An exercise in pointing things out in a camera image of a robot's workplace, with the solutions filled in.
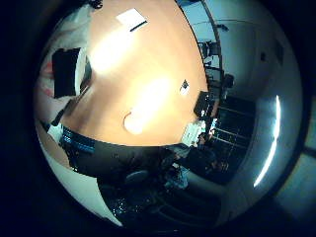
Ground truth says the black box device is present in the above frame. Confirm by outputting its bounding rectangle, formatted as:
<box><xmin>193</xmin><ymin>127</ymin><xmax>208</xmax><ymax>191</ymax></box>
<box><xmin>193</xmin><ymin>90</ymin><xmax>215</xmax><ymax>119</ymax></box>

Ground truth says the long ceiling light strip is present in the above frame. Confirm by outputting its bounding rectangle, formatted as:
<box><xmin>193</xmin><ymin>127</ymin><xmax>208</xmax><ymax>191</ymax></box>
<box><xmin>253</xmin><ymin>94</ymin><xmax>282</xmax><ymax>189</ymax></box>

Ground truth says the seated person in dark clothes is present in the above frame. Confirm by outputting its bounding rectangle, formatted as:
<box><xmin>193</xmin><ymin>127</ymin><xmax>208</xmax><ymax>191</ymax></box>
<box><xmin>179</xmin><ymin>137</ymin><xmax>233</xmax><ymax>181</ymax></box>

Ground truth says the white paper sheet marker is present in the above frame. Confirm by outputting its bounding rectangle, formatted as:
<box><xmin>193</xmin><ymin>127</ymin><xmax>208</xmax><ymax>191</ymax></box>
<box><xmin>116</xmin><ymin>7</ymin><xmax>149</xmax><ymax>33</ymax></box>

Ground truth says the blue aluminium table rail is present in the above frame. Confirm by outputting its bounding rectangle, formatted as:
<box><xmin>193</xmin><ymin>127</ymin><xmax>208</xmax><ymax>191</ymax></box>
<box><xmin>59</xmin><ymin>125</ymin><xmax>97</xmax><ymax>156</ymax></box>

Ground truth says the small black white tag marker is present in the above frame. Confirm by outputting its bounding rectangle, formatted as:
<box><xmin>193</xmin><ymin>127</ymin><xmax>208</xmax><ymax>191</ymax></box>
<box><xmin>179</xmin><ymin>78</ymin><xmax>191</xmax><ymax>96</ymax></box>

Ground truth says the dark shelving unit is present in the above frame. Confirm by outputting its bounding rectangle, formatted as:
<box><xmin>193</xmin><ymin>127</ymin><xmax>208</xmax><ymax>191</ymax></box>
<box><xmin>211</xmin><ymin>96</ymin><xmax>259</xmax><ymax>159</ymax></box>

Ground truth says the white grey box device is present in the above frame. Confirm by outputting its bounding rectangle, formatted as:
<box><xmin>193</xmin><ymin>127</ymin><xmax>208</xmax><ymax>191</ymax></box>
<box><xmin>181</xmin><ymin>119</ymin><xmax>207</xmax><ymax>148</ymax></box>

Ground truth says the dark office chair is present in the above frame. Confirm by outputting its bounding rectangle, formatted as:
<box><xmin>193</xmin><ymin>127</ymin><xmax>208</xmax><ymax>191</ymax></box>
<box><xmin>123</xmin><ymin>169</ymin><xmax>151</xmax><ymax>186</ymax></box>

